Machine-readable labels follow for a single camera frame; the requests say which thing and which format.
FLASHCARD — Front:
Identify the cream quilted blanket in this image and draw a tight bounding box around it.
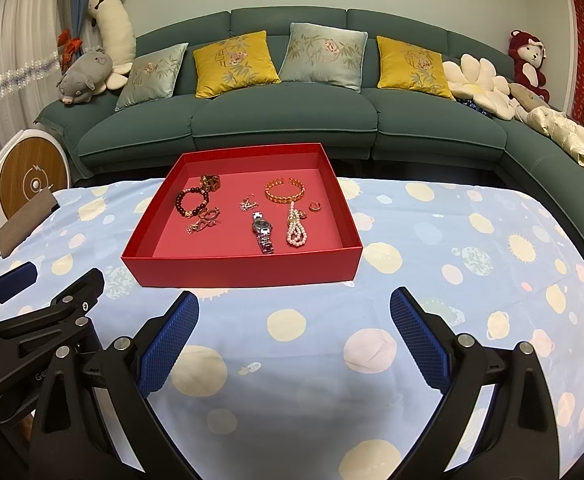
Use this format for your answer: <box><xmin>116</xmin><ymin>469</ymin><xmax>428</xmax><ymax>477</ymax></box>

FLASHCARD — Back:
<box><xmin>514</xmin><ymin>105</ymin><xmax>584</xmax><ymax>186</ymax></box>

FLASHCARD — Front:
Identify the dark bead bracelet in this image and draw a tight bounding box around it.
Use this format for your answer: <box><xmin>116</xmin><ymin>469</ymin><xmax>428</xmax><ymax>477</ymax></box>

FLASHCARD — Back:
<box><xmin>176</xmin><ymin>187</ymin><xmax>209</xmax><ymax>218</ymax></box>

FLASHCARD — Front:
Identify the yellow embroidered cushion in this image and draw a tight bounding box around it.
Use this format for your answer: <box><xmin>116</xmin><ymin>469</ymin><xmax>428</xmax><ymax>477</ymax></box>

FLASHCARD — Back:
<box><xmin>376</xmin><ymin>35</ymin><xmax>455</xmax><ymax>101</ymax></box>
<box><xmin>193</xmin><ymin>31</ymin><xmax>281</xmax><ymax>99</ymax></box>

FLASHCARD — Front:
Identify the pearl bracelet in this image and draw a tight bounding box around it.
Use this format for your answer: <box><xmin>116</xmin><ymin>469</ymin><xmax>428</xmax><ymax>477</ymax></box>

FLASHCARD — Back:
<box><xmin>286</xmin><ymin>201</ymin><xmax>308</xmax><ymax>247</ymax></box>

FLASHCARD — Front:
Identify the grey plush pig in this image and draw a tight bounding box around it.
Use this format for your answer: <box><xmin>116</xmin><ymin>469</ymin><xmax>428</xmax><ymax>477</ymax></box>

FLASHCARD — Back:
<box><xmin>56</xmin><ymin>49</ymin><xmax>113</xmax><ymax>107</ymax></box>

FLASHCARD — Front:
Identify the blue patterned cloth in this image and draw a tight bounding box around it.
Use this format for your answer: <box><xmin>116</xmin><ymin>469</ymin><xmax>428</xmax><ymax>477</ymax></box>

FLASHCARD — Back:
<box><xmin>459</xmin><ymin>97</ymin><xmax>493</xmax><ymax>118</ymax></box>

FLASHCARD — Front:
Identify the brown cardboard piece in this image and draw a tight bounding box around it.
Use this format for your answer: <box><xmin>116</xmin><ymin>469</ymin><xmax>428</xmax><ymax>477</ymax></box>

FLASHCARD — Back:
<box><xmin>0</xmin><ymin>187</ymin><xmax>60</xmax><ymax>259</ymax></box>

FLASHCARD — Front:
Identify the light blue embroidered cushion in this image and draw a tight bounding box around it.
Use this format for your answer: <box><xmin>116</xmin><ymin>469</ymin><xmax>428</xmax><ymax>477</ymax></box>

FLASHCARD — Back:
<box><xmin>114</xmin><ymin>42</ymin><xmax>189</xmax><ymax>112</ymax></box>
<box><xmin>278</xmin><ymin>22</ymin><xmax>369</xmax><ymax>92</ymax></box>

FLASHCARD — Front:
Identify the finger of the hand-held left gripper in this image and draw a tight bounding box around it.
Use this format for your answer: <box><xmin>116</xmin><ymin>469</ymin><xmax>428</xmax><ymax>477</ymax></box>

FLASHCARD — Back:
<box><xmin>0</xmin><ymin>268</ymin><xmax>106</xmax><ymax>356</ymax></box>
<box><xmin>0</xmin><ymin>261</ymin><xmax>39</xmax><ymax>311</ymax></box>

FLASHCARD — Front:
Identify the beige cushion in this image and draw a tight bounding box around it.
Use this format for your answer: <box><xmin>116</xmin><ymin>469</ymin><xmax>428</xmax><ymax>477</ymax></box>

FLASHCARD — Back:
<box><xmin>509</xmin><ymin>81</ymin><xmax>548</xmax><ymax>111</ymax></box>

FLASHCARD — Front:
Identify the white plush cow pillow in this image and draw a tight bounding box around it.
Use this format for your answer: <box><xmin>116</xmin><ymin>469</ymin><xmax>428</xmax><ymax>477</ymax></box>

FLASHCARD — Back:
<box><xmin>88</xmin><ymin>0</ymin><xmax>138</xmax><ymax>88</ymax></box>

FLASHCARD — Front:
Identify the round white wooden machine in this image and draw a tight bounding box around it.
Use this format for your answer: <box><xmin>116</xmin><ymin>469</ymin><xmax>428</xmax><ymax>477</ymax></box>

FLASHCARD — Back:
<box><xmin>0</xmin><ymin>129</ymin><xmax>70</xmax><ymax>261</ymax></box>

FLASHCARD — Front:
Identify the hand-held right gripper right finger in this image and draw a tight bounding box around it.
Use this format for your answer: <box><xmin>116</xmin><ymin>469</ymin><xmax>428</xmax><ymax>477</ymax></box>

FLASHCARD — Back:
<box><xmin>389</xmin><ymin>286</ymin><xmax>559</xmax><ymax>480</ymax></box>

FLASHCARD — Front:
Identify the silver watch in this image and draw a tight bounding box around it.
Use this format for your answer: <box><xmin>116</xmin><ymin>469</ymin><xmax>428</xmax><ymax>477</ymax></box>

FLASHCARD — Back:
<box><xmin>251</xmin><ymin>212</ymin><xmax>275</xmax><ymax>255</ymax></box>

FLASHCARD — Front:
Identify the gold chain bracelet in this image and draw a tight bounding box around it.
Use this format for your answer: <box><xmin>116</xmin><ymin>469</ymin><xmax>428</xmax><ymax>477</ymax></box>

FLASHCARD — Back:
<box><xmin>264</xmin><ymin>176</ymin><xmax>306</xmax><ymax>205</ymax></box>

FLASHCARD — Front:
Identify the orange fish toy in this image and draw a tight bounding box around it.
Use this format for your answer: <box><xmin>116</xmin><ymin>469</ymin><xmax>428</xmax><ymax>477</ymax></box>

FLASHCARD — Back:
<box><xmin>57</xmin><ymin>29</ymin><xmax>80</xmax><ymax>63</ymax></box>

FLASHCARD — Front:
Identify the white lace curtain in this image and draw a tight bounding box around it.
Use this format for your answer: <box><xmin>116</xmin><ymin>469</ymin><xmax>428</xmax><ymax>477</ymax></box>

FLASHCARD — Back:
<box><xmin>0</xmin><ymin>0</ymin><xmax>98</xmax><ymax>161</ymax></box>

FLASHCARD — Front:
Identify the white flower cushion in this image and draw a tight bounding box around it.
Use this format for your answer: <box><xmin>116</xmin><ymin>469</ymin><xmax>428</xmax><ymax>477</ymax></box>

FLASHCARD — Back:
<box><xmin>442</xmin><ymin>54</ymin><xmax>520</xmax><ymax>121</ymax></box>

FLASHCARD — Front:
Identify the green sofa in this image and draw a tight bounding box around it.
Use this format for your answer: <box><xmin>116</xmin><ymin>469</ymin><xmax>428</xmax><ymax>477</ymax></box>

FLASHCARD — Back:
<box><xmin>34</xmin><ymin>7</ymin><xmax>584</xmax><ymax>268</ymax></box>

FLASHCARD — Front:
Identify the red cardboard box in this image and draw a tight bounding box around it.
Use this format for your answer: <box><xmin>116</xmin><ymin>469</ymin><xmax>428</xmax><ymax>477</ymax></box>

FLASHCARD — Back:
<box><xmin>120</xmin><ymin>142</ymin><xmax>364</xmax><ymax>290</ymax></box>

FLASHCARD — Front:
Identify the blue planet print blanket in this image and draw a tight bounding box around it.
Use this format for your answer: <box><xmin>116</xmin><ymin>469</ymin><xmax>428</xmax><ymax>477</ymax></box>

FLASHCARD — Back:
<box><xmin>0</xmin><ymin>177</ymin><xmax>584</xmax><ymax>480</ymax></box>

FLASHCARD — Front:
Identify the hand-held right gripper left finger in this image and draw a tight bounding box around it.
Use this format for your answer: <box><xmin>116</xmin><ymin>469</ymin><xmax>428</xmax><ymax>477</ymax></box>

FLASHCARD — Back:
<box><xmin>29</xmin><ymin>290</ymin><xmax>200</xmax><ymax>480</ymax></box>

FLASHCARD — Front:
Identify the red plush monkey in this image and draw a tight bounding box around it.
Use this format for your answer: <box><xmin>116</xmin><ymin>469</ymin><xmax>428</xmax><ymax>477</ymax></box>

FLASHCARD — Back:
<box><xmin>508</xmin><ymin>29</ymin><xmax>550</xmax><ymax>103</ymax></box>

